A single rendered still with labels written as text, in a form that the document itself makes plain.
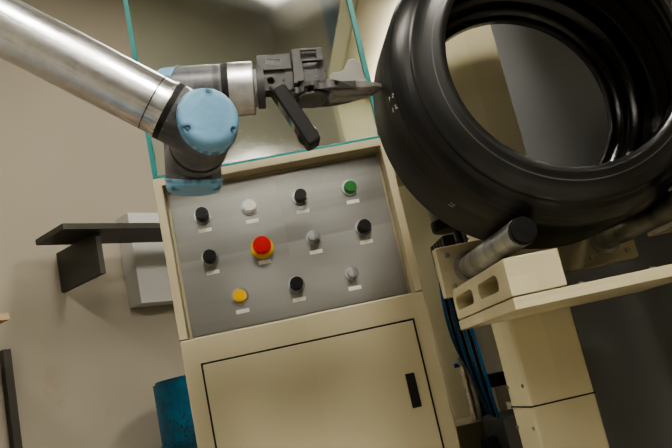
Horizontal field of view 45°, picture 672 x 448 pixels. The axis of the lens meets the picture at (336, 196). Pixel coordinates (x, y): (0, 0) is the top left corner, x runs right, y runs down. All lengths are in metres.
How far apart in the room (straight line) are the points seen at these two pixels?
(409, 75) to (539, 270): 0.36
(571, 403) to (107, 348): 3.45
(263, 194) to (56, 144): 3.15
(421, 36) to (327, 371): 0.80
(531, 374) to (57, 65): 1.01
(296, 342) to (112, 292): 3.11
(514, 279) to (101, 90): 0.66
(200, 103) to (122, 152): 4.00
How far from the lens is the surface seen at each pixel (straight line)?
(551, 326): 1.64
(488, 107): 1.70
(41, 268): 4.66
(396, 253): 1.88
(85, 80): 1.19
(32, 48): 1.20
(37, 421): 4.51
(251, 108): 1.34
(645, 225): 1.48
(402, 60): 1.31
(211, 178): 1.29
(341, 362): 1.79
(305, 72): 1.36
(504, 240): 1.28
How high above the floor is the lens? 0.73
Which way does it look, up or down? 13 degrees up
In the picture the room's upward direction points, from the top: 13 degrees counter-clockwise
